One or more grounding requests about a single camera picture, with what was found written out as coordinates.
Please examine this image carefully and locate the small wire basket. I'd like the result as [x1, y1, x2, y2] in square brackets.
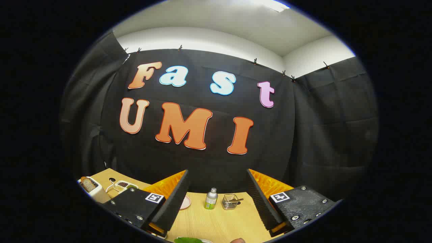
[222, 194, 241, 210]

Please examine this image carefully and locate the green metal bottle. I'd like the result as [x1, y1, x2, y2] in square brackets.
[204, 188, 218, 210]

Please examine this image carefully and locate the white divided seasoning dish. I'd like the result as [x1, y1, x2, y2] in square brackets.
[114, 181, 139, 193]

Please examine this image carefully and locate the white toaster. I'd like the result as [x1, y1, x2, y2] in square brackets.
[78, 176, 111, 204]

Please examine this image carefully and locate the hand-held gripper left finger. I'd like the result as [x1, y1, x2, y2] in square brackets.
[101, 169, 190, 239]

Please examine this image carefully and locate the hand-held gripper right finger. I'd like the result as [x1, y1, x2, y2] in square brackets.
[246, 168, 339, 238]

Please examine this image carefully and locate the white bread slice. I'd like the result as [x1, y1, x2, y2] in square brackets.
[80, 177, 99, 193]

